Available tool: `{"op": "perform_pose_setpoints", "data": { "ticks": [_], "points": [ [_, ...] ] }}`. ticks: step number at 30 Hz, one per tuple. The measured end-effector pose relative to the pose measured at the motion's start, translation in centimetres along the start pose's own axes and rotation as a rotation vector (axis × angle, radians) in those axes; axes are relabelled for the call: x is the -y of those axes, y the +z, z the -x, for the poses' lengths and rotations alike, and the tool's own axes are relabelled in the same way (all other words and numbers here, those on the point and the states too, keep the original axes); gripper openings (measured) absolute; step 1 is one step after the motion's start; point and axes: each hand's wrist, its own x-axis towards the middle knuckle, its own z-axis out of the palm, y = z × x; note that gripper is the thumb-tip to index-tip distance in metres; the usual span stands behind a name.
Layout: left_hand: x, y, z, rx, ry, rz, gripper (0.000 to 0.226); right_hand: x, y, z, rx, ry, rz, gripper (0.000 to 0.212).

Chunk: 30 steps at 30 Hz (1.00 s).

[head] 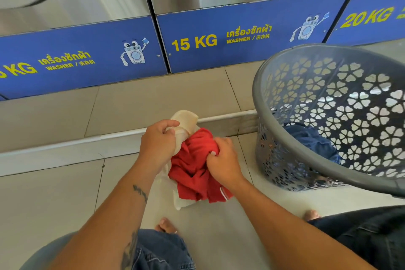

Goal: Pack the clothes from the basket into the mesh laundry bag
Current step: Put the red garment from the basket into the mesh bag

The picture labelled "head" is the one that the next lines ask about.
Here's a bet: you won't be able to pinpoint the person's right hand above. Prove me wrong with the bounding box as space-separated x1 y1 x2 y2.
206 137 246 190

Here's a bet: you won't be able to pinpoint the person's left hand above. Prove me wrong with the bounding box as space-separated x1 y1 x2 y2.
139 119 180 176

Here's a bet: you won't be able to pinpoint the red garment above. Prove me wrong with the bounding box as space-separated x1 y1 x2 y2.
167 127 234 204

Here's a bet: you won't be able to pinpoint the white mesh laundry bag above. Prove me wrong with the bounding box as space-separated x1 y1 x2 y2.
155 109 202 211

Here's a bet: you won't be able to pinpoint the blue garment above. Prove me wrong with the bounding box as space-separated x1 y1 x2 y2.
269 123 342 166

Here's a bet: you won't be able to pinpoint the person's right forearm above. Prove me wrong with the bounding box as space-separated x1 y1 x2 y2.
226 178 377 270

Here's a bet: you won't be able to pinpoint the person's left forearm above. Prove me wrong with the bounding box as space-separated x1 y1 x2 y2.
47 165 159 270

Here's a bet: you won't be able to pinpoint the grey plastic laundry basket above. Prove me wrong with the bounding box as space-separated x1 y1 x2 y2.
252 43 405 199

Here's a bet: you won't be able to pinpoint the person's blue denim shorts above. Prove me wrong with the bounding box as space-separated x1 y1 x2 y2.
19 205 405 270

